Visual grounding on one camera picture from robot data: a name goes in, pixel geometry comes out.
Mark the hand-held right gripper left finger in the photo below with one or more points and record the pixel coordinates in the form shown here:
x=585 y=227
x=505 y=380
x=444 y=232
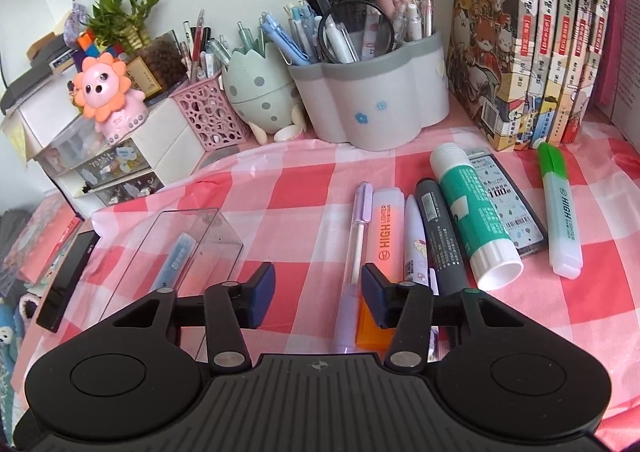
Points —
x=263 y=294

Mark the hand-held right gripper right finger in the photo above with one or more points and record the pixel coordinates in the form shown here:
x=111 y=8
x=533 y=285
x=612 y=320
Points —
x=372 y=292

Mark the orange highlighter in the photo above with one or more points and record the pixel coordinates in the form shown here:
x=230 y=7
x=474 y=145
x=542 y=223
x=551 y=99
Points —
x=387 y=237

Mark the purple clear pen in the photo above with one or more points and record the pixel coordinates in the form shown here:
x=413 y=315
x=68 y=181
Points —
x=361 y=212

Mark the clear plastic storage box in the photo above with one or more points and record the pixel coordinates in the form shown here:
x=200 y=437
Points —
x=150 y=252

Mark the green highlighter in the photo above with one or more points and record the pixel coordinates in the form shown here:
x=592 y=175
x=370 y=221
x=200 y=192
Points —
x=562 y=212

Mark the white cartoon printed pen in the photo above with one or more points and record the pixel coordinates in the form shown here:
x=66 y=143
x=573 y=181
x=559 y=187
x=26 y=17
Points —
x=414 y=242

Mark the dark grey marker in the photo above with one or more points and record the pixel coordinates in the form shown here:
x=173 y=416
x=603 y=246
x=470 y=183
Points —
x=440 y=232

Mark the blue eraser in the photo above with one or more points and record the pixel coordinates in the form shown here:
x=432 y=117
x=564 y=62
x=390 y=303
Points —
x=177 y=254

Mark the pink white checked tablecloth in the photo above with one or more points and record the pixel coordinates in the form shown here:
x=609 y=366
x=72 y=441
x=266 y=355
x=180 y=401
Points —
x=310 y=192

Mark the green white glue stick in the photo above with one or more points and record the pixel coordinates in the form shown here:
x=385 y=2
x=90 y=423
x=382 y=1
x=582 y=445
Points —
x=465 y=202

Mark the grey round desk grommet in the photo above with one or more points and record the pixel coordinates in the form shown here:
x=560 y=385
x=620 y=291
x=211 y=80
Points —
x=220 y=156

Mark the dark pencil lead case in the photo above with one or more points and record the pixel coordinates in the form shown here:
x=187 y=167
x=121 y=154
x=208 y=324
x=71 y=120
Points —
x=515 y=212

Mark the white desktop drawer organizer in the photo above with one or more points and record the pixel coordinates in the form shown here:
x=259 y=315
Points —
x=170 y=147

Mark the grey white flower pen holder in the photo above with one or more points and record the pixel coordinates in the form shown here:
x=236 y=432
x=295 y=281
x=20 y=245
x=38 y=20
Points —
x=380 y=102

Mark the pink perforated pen holder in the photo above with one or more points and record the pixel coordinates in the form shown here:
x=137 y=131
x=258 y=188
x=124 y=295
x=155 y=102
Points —
x=210 y=112

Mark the green spotted egg pen holder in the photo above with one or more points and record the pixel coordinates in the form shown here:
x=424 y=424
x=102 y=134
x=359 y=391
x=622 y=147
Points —
x=260 y=97

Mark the black rectangular box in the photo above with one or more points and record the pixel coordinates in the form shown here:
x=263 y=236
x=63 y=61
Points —
x=65 y=282

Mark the pink notebook stack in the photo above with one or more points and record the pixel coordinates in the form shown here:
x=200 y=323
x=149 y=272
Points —
x=40 y=237

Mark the bunch of thin gel pens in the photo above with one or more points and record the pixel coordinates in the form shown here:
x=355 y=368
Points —
x=202 y=52

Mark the clear jar of brown seeds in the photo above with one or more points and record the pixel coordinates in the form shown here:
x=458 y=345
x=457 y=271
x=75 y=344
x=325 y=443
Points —
x=162 y=64

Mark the blue white plush toy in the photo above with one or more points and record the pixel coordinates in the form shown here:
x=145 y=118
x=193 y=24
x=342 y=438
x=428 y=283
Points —
x=12 y=327

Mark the grey cloth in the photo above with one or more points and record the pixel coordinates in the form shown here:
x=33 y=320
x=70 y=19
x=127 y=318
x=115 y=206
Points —
x=12 y=232

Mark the black rimmed magnifying glass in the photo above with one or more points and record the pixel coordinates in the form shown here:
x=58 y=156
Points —
x=356 y=32

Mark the bunch of blue grey pens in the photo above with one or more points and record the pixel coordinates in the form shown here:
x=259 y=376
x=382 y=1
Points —
x=270 y=32

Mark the pink sunflower toy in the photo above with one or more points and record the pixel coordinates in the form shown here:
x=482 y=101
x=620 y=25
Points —
x=100 y=87

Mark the cartoon printed book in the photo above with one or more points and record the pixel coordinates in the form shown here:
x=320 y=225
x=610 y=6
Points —
x=600 y=22
x=562 y=42
x=480 y=42
x=542 y=42
x=582 y=42

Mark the bunch of assorted pens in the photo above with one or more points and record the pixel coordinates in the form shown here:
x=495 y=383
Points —
x=310 y=17

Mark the yellow sticky notes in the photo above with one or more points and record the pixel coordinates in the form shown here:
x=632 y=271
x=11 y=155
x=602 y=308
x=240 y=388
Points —
x=15 y=134

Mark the colourful block toy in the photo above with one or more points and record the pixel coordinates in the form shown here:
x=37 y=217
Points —
x=85 y=42

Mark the dark grey flat device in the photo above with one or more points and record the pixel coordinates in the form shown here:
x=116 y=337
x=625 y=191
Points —
x=30 y=82

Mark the green bamboo plant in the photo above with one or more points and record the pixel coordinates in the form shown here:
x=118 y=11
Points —
x=120 y=12

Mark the pink covered book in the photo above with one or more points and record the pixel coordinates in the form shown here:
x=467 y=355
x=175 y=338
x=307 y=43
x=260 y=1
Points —
x=625 y=7

